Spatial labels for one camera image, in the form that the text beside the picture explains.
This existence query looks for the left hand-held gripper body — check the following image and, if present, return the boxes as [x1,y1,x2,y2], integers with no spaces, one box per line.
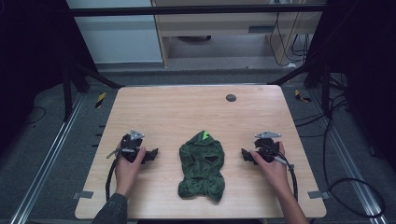
[120,129,146,163]

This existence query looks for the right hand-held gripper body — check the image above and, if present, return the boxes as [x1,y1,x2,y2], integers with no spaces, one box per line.
[253,130,283,163]

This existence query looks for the green fleece garment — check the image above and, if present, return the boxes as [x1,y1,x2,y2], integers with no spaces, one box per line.
[177,130,226,203]

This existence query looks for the person's left hand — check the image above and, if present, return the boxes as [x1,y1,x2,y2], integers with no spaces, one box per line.
[114,145,147,198]

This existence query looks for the person's right hand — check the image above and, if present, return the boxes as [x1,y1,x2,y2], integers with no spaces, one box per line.
[250,141,290,196]

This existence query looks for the yellow black floor tape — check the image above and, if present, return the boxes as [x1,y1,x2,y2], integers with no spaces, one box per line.
[294,89,313,104]
[94,91,107,109]

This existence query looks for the white cabinet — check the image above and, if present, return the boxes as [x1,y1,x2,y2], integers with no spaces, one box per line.
[65,0,164,65]

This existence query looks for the beige wooden desk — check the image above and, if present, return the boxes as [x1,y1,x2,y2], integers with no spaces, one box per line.
[150,0,327,68]

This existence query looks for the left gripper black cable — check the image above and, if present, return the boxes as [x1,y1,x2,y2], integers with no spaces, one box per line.
[105,147,135,203]

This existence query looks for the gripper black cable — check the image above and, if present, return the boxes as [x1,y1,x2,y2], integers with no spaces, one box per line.
[105,147,135,203]
[261,143,299,203]

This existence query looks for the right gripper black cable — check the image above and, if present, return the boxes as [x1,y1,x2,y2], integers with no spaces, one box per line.
[261,143,299,203]

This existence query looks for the grey table edge bracket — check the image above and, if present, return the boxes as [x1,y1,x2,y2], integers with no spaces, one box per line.
[72,190,94,201]
[307,189,331,201]

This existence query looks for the black metal frame stand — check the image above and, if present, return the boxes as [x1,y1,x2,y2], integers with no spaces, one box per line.
[267,59,334,119]
[61,57,126,123]

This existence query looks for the aluminium floor rail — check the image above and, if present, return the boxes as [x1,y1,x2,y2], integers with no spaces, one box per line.
[8,92,87,224]
[309,88,389,224]

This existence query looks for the black floor cable loop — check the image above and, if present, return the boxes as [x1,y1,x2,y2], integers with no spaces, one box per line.
[321,92,386,219]

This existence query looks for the thin black floor cable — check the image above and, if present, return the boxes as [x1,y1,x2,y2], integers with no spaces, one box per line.
[24,105,48,127]

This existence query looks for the hanging black desk cables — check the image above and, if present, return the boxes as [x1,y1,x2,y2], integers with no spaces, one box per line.
[268,0,312,68]

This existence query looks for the black horizontal frame bar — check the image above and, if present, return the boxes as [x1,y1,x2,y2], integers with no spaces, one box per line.
[66,3,328,18]

